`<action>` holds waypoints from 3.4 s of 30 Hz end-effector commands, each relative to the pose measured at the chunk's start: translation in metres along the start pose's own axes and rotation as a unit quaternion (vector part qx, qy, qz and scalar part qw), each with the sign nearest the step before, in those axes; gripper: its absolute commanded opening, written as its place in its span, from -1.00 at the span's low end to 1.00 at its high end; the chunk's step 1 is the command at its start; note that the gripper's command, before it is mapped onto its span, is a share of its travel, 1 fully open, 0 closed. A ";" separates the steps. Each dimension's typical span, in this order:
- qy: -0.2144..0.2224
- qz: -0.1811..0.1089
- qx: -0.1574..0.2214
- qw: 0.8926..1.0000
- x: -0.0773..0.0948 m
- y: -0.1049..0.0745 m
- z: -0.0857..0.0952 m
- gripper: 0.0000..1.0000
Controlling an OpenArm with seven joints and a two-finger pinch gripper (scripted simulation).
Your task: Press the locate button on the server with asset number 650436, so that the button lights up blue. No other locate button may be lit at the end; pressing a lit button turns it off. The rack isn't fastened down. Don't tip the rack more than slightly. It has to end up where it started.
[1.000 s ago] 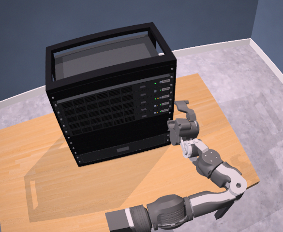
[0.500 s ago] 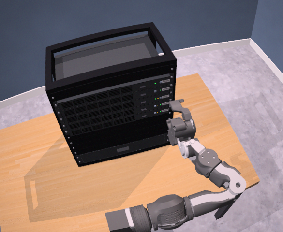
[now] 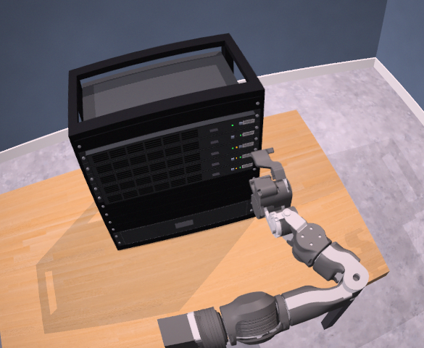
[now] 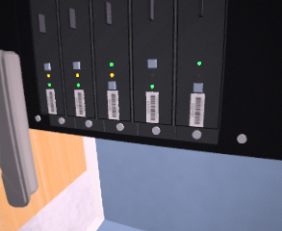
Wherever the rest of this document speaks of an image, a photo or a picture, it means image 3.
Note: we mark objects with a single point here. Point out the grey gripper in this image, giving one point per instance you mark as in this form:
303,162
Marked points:
270,196

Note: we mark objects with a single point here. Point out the black server rack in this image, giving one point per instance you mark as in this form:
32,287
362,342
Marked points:
195,138

